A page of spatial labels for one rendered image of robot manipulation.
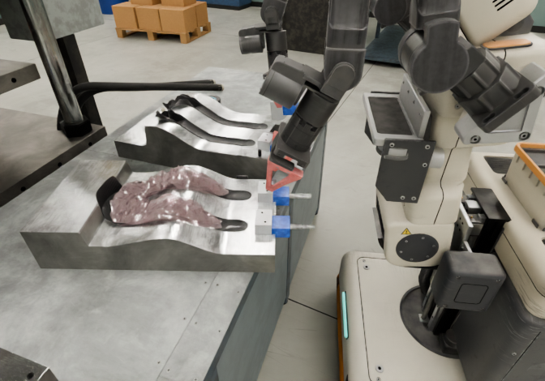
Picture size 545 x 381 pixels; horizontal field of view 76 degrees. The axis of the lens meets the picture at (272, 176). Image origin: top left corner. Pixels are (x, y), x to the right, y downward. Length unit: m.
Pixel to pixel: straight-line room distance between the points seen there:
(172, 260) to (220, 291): 0.12
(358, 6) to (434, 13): 0.10
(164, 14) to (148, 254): 5.09
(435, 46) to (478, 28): 0.19
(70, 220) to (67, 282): 0.13
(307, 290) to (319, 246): 0.30
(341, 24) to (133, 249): 0.56
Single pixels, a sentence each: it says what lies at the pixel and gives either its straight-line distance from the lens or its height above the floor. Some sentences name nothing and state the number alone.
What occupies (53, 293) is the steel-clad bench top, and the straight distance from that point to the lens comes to 0.86.
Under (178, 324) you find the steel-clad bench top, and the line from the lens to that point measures 0.72.
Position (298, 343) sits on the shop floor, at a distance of 1.60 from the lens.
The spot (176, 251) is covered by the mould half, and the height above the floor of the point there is 0.86.
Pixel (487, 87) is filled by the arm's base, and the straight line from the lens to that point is 0.61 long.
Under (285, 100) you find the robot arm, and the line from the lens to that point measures 0.58.
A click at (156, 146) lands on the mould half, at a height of 0.87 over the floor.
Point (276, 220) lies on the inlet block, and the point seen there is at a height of 0.87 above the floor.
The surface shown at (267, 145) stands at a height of 0.91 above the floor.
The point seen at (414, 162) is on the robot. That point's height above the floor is 0.99.
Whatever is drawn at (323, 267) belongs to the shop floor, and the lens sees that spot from 1.84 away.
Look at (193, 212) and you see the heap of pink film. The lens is 0.77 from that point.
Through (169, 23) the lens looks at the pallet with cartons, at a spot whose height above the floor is 0.27.
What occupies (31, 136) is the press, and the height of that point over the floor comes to 0.79.
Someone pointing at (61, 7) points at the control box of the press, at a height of 1.16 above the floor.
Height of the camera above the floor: 1.40
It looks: 36 degrees down
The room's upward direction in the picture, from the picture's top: straight up
